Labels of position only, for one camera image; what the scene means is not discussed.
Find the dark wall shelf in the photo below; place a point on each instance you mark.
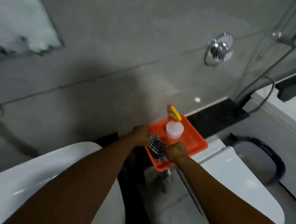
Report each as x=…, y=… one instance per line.
x=289, y=88

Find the person's left fingers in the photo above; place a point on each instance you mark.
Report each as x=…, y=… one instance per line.
x=148, y=138

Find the white spray bottle yellow trigger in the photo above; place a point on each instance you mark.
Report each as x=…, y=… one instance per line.
x=174, y=129

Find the person's left forearm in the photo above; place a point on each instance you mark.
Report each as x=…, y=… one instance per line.
x=75, y=188

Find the black white striped cloth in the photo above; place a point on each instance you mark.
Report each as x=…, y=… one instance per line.
x=157, y=146

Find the orange plastic tray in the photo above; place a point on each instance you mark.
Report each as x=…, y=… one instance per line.
x=192, y=138

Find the person's right forearm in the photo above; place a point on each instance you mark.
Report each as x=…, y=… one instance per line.
x=214, y=198

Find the black stone ledge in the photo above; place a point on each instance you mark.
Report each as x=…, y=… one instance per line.
x=218, y=115

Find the glass shower partition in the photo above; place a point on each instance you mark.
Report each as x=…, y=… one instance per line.
x=269, y=50

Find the black rimmed waste bin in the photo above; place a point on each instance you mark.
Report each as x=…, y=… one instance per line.
x=276, y=157

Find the wall mirror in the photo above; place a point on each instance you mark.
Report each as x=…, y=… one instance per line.
x=19, y=25

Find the person's right hand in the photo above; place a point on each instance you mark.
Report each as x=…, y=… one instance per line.
x=176, y=151

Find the chrome angle valve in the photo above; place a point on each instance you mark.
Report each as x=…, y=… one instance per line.
x=164, y=179

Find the white ceramic wash basin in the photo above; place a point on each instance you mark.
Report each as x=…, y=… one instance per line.
x=26, y=173

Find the white toilet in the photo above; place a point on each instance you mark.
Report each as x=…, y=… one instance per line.
x=237, y=175

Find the chrome glass hinge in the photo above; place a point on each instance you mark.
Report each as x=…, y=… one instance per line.
x=277, y=34

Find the person's left hand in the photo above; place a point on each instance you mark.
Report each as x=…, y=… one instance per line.
x=138, y=136

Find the person's right fingers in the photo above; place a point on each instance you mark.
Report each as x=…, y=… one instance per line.
x=167, y=154

